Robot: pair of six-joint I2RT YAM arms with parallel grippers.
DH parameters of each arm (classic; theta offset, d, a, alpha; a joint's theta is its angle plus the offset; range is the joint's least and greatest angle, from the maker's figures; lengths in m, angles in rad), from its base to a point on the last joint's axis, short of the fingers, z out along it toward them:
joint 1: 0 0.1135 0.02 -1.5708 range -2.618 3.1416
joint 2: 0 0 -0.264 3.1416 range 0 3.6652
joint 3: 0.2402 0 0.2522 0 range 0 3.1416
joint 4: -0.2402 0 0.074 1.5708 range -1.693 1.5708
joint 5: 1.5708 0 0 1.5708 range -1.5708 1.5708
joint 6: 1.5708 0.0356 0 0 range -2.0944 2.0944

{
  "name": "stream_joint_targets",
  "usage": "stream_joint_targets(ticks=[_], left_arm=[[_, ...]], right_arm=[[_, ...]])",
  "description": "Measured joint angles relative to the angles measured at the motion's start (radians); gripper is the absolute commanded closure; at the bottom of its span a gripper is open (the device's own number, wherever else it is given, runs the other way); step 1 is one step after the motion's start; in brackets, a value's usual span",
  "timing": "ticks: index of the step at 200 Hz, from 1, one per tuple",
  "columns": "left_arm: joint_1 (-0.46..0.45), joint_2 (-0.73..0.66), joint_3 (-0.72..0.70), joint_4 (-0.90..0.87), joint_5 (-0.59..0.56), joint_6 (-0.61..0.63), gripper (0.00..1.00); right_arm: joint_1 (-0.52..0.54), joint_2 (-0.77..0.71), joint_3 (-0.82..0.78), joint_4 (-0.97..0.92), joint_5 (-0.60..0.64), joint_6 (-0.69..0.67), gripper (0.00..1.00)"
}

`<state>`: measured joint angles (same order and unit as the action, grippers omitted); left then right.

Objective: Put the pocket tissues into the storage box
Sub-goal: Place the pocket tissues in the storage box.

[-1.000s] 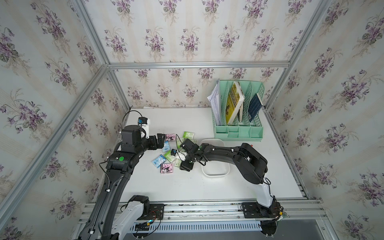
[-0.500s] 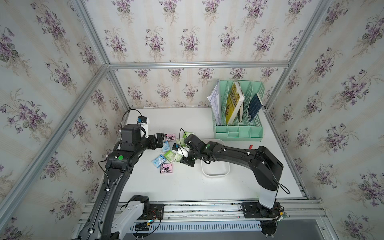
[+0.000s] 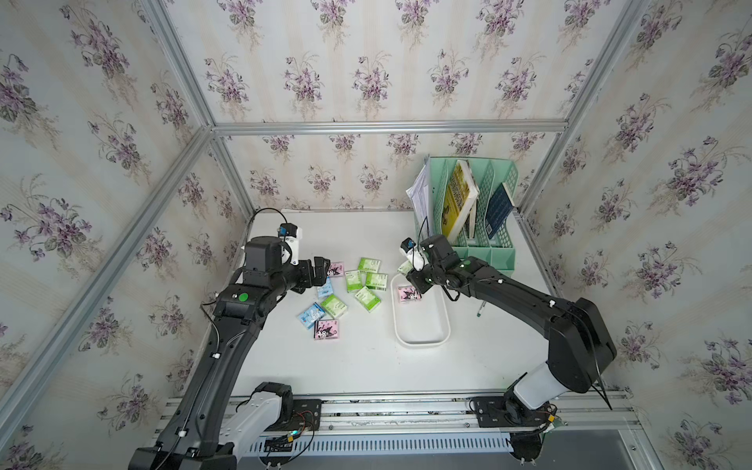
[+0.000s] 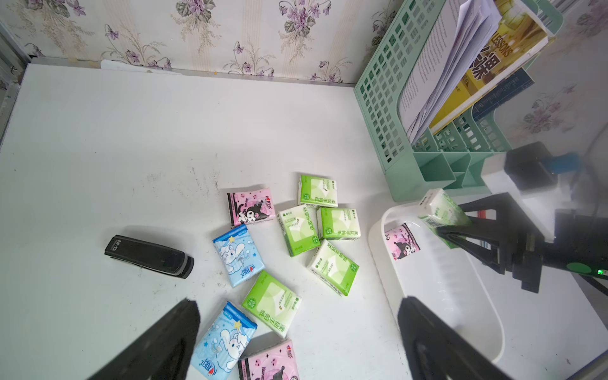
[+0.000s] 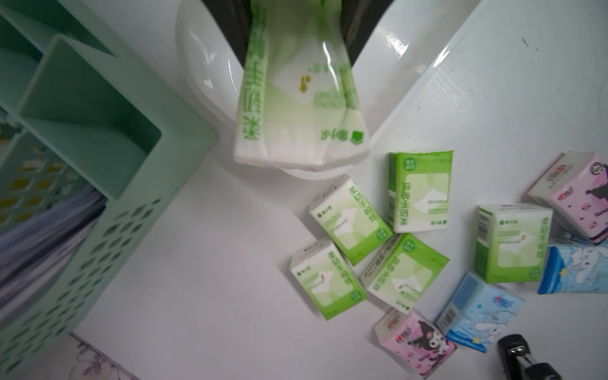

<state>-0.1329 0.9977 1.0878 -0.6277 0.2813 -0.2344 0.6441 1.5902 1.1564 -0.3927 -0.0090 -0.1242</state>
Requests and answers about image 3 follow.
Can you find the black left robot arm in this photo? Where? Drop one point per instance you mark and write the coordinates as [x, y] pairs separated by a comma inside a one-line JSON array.
[[198, 436]]

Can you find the mint green desk organizer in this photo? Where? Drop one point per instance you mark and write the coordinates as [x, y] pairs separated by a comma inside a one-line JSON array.
[[489, 174]]

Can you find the light blue tissue pack lower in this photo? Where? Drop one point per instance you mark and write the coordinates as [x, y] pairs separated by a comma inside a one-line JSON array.
[[311, 315]]

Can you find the white paper stack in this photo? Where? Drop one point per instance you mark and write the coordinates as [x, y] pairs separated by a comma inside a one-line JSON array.
[[420, 195]]

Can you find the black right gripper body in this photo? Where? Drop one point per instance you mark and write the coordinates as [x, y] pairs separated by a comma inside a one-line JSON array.
[[428, 276]]

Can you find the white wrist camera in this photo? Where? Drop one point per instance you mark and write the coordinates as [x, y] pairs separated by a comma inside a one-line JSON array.
[[289, 233], [412, 252]]

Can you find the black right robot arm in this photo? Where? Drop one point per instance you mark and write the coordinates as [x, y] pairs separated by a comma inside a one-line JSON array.
[[580, 346]]

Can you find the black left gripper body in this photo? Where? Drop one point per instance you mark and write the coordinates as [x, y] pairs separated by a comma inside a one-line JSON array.
[[305, 279]]

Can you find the light blue tissue pack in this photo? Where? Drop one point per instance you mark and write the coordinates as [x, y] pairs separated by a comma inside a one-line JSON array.
[[326, 289], [311, 315]]

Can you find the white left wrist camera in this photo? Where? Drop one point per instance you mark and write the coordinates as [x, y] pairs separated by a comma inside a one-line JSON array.
[[289, 233]]

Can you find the green tissue pack bottom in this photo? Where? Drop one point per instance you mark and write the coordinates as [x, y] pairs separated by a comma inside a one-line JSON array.
[[405, 268]]

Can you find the pink tissue pack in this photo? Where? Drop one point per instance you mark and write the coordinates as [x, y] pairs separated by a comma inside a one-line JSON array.
[[326, 329], [336, 269], [408, 294]]

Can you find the green tissue pack top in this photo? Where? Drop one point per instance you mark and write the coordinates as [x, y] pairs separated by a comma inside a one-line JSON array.
[[369, 265]]

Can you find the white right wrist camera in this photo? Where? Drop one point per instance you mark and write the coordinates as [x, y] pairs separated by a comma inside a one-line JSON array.
[[412, 252]]

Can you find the dark blue notebook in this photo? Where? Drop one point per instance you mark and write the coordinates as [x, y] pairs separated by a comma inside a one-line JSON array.
[[500, 206]]

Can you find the light blue tissue pack upper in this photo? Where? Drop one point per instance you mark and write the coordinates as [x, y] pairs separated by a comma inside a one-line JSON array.
[[326, 289]]

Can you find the pink tissue pack top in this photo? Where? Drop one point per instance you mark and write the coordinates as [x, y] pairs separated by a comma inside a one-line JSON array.
[[336, 269]]

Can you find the white plastic storage box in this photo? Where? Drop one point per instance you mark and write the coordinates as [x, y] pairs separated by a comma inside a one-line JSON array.
[[423, 324]]

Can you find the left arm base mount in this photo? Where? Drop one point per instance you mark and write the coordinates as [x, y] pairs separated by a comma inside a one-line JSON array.
[[297, 415]]

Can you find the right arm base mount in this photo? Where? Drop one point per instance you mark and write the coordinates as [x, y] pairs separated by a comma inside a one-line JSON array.
[[508, 412]]

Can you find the yellow book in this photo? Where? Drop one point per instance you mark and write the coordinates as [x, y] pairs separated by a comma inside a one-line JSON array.
[[460, 197]]

